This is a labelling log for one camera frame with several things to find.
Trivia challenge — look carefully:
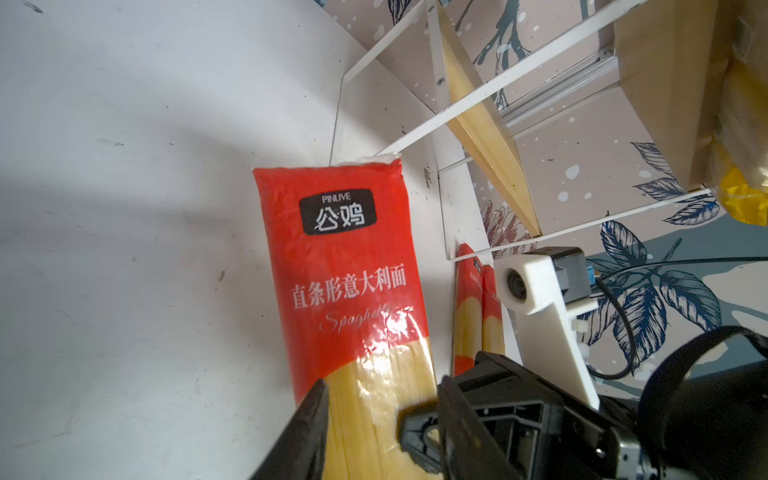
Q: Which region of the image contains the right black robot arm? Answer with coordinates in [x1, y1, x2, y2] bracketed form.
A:
[398, 326, 767, 479]

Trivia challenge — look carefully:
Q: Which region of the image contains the red pasta bag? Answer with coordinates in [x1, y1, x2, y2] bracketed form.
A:
[253, 160, 437, 479]
[482, 265, 506, 355]
[452, 256, 482, 376]

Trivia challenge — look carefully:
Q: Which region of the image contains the wooden two-tier shelf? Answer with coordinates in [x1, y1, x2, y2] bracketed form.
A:
[328, 0, 768, 262]

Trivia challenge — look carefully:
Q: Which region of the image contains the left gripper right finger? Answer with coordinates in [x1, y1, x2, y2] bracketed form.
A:
[438, 376, 522, 479]

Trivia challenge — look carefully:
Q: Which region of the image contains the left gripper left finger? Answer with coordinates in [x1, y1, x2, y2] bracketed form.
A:
[250, 379, 329, 480]

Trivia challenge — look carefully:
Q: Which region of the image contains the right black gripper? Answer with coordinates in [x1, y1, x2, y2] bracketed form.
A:
[397, 352, 654, 479]

